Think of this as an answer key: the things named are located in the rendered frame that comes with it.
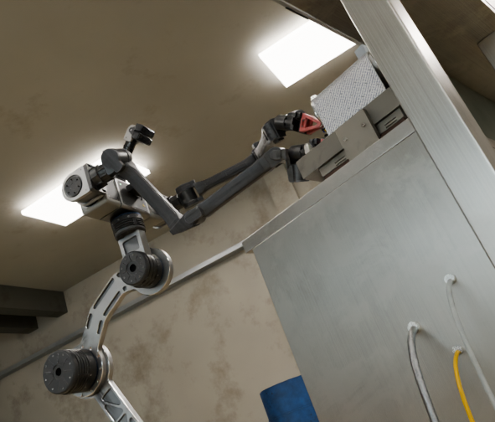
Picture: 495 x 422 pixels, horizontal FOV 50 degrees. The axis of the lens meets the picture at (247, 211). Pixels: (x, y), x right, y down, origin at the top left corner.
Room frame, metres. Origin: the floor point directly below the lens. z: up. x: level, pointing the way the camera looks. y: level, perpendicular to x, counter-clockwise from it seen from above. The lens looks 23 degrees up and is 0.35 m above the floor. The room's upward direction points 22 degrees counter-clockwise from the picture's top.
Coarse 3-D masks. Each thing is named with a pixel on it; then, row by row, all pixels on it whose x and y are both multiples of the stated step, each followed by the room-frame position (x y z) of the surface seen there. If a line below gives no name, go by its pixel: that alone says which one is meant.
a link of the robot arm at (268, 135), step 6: (264, 126) 1.76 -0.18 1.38; (270, 126) 1.76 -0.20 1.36; (264, 132) 1.81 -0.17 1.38; (270, 132) 1.77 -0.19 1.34; (264, 138) 1.84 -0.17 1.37; (270, 138) 1.78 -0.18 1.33; (258, 144) 1.99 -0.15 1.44; (264, 144) 1.90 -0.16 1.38; (270, 144) 1.83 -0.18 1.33; (258, 150) 2.03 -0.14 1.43; (264, 150) 1.96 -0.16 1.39; (258, 156) 2.09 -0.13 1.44
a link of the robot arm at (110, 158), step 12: (108, 156) 1.69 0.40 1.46; (120, 156) 1.70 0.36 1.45; (120, 168) 1.71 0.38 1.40; (132, 168) 1.73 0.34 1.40; (132, 180) 1.75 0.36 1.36; (144, 180) 1.75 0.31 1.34; (144, 192) 1.76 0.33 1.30; (156, 192) 1.77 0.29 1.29; (156, 204) 1.77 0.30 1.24; (168, 204) 1.78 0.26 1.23; (168, 216) 1.78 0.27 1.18; (180, 216) 1.80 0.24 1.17; (180, 228) 1.78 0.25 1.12
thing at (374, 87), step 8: (376, 80) 1.42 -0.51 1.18; (360, 88) 1.46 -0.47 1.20; (368, 88) 1.44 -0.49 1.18; (376, 88) 1.43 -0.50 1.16; (384, 88) 1.42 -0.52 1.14; (352, 96) 1.48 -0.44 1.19; (360, 96) 1.46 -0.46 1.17; (368, 96) 1.45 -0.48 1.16; (376, 96) 1.44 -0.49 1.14; (344, 104) 1.50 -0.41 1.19; (352, 104) 1.49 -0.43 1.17; (360, 104) 1.47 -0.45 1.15; (336, 112) 1.52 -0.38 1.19; (344, 112) 1.51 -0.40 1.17; (352, 112) 1.49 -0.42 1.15; (328, 120) 1.54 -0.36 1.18; (336, 120) 1.53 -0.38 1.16; (344, 120) 1.51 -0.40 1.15; (328, 128) 1.55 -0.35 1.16; (336, 128) 1.54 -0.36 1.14
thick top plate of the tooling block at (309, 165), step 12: (384, 96) 1.23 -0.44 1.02; (372, 108) 1.26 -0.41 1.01; (384, 108) 1.24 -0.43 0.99; (396, 108) 1.23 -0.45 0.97; (372, 120) 1.26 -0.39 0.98; (324, 144) 1.36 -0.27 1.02; (336, 144) 1.34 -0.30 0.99; (312, 156) 1.39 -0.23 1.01; (324, 156) 1.37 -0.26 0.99; (300, 168) 1.43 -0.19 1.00; (312, 168) 1.40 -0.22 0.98; (312, 180) 1.46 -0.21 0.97
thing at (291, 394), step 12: (276, 384) 5.07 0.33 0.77; (288, 384) 5.06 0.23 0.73; (300, 384) 5.10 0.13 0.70; (264, 396) 5.16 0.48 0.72; (276, 396) 5.07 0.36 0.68; (288, 396) 5.06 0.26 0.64; (300, 396) 5.08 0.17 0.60; (276, 408) 5.09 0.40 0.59; (288, 408) 5.06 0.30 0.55; (300, 408) 5.06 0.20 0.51; (312, 408) 5.12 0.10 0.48; (276, 420) 5.12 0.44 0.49; (288, 420) 5.07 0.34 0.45; (300, 420) 5.06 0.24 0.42; (312, 420) 5.09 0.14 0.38
